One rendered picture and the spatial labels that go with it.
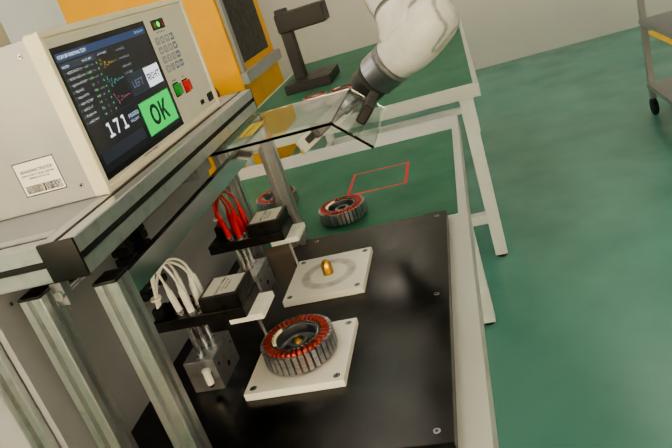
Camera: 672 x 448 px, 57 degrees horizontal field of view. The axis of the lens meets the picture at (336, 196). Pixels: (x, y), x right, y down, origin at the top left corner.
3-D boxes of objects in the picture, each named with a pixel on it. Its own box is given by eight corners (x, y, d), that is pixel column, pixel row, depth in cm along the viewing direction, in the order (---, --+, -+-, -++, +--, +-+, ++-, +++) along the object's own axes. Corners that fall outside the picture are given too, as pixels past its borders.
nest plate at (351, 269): (373, 251, 120) (371, 246, 120) (365, 292, 107) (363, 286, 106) (301, 266, 124) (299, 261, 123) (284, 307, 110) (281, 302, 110)
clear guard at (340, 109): (385, 109, 122) (377, 80, 120) (374, 148, 100) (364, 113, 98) (235, 149, 130) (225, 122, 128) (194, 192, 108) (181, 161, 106)
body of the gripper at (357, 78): (379, 98, 124) (350, 125, 129) (395, 85, 130) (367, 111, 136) (354, 70, 123) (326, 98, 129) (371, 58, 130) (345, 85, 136)
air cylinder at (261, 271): (276, 280, 122) (266, 255, 120) (266, 300, 115) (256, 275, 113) (252, 285, 123) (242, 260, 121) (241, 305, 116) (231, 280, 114)
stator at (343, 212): (375, 205, 147) (371, 190, 146) (354, 227, 139) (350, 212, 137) (335, 208, 153) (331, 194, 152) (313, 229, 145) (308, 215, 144)
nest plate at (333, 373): (358, 323, 98) (356, 316, 98) (346, 386, 84) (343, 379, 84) (271, 338, 102) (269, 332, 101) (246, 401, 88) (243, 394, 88)
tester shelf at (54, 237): (258, 109, 128) (250, 88, 126) (89, 275, 66) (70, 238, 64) (77, 159, 138) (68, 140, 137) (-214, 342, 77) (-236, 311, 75)
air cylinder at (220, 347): (240, 357, 99) (228, 328, 98) (226, 388, 93) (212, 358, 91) (212, 362, 101) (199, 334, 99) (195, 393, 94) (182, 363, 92)
